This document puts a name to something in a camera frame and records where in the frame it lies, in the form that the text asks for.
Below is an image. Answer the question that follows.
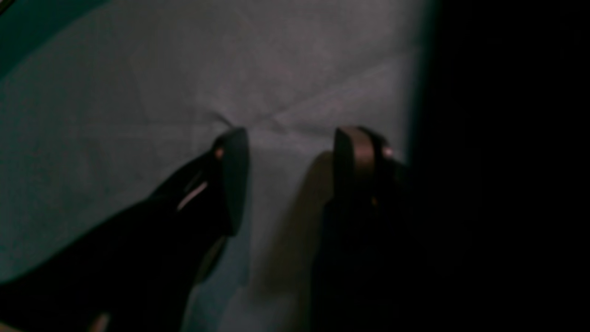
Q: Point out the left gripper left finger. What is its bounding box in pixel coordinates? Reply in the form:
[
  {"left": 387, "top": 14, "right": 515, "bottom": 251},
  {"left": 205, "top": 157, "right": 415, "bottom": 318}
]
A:
[{"left": 1, "top": 128, "right": 249, "bottom": 332}]

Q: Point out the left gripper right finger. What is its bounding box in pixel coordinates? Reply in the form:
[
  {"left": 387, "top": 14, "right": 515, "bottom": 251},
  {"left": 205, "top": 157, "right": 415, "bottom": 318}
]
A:
[{"left": 311, "top": 126, "right": 412, "bottom": 332}]

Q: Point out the blue t-shirt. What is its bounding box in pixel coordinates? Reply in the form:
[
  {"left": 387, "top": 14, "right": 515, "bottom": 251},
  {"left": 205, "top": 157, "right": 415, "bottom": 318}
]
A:
[{"left": 410, "top": 0, "right": 589, "bottom": 332}]

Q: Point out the light blue table cloth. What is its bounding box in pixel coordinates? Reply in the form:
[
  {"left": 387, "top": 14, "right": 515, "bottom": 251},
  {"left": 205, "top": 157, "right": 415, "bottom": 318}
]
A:
[{"left": 0, "top": 0, "right": 434, "bottom": 332}]

